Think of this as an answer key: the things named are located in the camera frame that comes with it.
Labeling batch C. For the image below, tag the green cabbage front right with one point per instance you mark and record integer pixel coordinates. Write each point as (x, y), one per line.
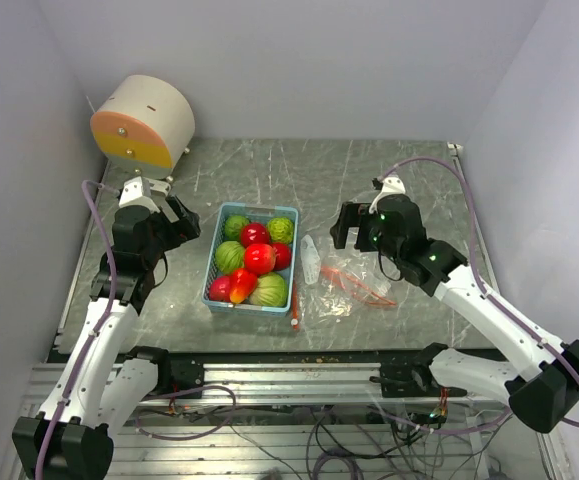
(271, 291)

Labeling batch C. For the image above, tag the aluminium rail frame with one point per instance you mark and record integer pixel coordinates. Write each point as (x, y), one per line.
(338, 415)

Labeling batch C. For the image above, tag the dark red apple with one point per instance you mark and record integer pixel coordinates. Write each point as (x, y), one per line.
(254, 233)

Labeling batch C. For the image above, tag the light blue plastic basket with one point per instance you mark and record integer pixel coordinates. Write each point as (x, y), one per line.
(259, 214)

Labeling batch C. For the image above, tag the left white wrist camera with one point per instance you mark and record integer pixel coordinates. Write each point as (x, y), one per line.
(139, 191)

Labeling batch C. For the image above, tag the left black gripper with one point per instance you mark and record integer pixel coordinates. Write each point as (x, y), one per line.
(184, 229)

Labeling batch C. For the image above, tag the white round drawer box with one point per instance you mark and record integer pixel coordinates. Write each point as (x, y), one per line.
(144, 127)

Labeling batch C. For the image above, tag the green cabbage left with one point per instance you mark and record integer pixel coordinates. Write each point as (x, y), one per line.
(229, 256)

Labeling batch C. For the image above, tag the large red apple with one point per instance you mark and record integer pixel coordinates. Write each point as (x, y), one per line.
(259, 259)

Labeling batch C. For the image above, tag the green cabbage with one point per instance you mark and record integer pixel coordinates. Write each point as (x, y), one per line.
(271, 291)
(229, 256)

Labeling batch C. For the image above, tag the clear zip bag orange zipper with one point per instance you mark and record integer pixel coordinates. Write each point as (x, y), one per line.
(314, 270)

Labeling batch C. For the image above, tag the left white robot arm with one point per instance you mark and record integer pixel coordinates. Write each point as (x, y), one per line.
(72, 434)

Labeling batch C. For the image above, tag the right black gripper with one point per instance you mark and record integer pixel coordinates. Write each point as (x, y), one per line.
(353, 215)

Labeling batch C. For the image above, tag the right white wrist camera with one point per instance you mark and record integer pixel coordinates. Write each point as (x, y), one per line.
(390, 185)

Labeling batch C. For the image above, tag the small green fruit back left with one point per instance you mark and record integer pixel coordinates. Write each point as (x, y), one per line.
(233, 227)

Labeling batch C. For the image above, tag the red pomegranate front left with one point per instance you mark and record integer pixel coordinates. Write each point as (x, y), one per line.
(219, 290)

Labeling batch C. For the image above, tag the red orange bell pepper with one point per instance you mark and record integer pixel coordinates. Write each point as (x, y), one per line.
(242, 284)

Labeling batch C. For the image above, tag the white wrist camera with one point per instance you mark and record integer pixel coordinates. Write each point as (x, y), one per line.
(390, 185)
(139, 191)

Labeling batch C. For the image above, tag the green custard apple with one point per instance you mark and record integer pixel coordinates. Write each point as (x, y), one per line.
(281, 230)

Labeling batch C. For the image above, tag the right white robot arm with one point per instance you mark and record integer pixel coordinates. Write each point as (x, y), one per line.
(538, 378)

